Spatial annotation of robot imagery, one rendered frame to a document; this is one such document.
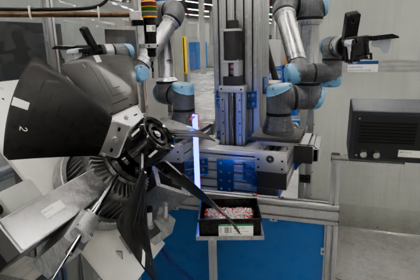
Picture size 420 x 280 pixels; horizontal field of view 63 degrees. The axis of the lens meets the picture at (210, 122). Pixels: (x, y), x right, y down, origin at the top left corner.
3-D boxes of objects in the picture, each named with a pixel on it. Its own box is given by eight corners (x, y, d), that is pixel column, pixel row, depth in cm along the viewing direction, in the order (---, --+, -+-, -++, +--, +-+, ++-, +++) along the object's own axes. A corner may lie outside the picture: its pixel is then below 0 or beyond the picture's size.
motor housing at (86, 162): (97, 239, 91) (128, 214, 87) (42, 172, 92) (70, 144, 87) (139, 202, 113) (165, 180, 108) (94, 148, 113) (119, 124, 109)
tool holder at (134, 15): (132, 48, 93) (130, 10, 91) (130, 48, 100) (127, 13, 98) (165, 47, 96) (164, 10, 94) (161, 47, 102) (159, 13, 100)
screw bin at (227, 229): (197, 239, 117) (197, 219, 116) (200, 215, 133) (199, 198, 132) (262, 237, 116) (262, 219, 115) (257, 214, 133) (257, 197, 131)
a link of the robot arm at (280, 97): (262, 110, 169) (263, 82, 166) (289, 109, 170) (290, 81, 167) (269, 114, 157) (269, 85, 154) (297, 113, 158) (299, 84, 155)
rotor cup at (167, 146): (131, 190, 90) (164, 162, 85) (97, 147, 90) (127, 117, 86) (155, 170, 104) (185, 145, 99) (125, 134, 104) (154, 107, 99)
